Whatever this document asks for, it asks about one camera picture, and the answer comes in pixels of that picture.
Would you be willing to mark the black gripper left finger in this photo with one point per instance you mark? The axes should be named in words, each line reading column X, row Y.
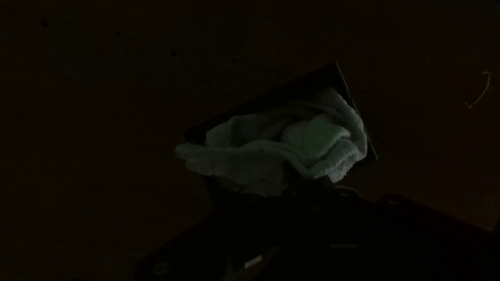
column 289, row 203

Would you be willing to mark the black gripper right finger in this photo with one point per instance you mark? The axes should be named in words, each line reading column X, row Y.
column 328, row 196

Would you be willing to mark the white terry towel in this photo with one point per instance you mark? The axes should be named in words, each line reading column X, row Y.
column 270, row 149

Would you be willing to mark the black box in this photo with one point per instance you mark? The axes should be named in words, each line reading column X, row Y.
column 313, row 85

